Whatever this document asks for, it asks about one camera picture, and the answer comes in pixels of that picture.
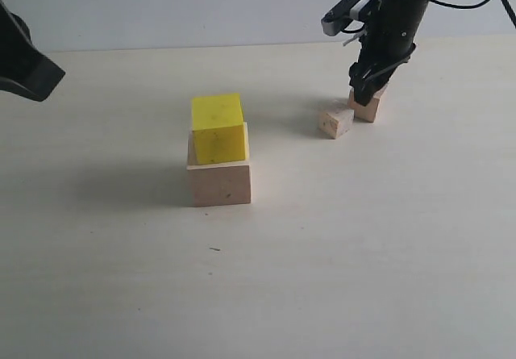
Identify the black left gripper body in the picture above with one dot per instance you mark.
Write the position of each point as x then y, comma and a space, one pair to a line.
12, 40

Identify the yellow cube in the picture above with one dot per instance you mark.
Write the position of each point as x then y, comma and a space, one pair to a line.
218, 129

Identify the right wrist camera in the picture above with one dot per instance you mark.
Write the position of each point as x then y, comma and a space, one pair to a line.
349, 16

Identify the medium brown wooden cube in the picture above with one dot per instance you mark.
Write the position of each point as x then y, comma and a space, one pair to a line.
366, 113

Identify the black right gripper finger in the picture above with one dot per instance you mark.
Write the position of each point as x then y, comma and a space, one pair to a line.
364, 82
385, 70

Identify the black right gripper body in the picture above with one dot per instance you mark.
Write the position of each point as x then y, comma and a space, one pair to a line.
390, 32

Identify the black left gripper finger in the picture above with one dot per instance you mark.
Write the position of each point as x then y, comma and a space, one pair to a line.
44, 77

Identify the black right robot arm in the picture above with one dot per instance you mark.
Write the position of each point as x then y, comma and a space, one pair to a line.
389, 42

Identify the small wooden cube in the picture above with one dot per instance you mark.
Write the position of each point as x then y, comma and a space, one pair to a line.
336, 121

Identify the large pale wooden cube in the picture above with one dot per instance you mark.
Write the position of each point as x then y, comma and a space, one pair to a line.
221, 184

